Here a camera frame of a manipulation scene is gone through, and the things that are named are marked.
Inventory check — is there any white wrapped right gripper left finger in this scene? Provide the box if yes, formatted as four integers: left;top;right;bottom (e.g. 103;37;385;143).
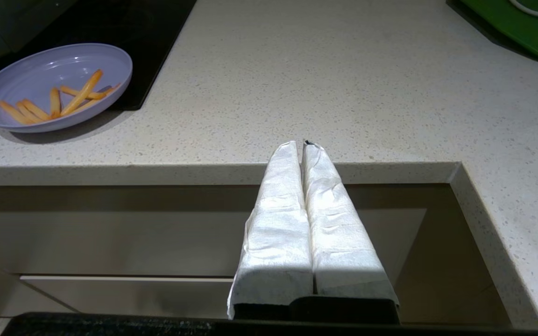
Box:
227;140;315;320

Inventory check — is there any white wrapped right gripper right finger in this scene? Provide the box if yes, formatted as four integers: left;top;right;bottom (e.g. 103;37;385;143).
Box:
300;141;399;308

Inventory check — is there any lilac round plate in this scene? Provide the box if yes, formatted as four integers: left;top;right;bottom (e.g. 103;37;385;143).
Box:
0;43;134;134

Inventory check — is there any silver microwave oven body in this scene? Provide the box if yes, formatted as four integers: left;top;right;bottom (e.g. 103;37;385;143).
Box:
0;0;78;59

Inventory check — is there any black induction cooktop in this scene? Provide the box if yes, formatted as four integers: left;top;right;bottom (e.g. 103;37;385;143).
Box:
0;0;198;112

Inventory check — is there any green plastic tray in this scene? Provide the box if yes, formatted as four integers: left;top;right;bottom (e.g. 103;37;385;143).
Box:
446;0;538;61

